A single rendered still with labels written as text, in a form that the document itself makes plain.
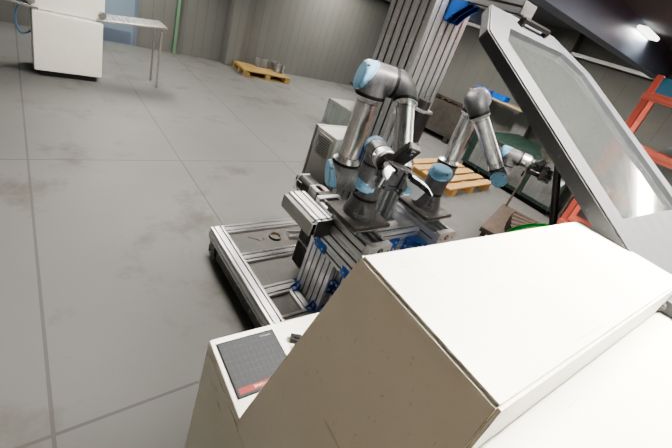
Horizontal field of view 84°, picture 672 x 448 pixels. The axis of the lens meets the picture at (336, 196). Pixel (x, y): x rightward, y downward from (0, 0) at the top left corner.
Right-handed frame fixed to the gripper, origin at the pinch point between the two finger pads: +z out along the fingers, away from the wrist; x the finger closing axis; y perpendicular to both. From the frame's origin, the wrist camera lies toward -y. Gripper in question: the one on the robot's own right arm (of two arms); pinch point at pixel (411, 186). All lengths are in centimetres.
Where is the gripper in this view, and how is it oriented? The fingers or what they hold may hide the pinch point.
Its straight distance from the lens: 103.9
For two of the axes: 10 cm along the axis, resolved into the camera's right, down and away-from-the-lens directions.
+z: 1.8, 5.0, -8.5
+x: -8.9, -2.9, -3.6
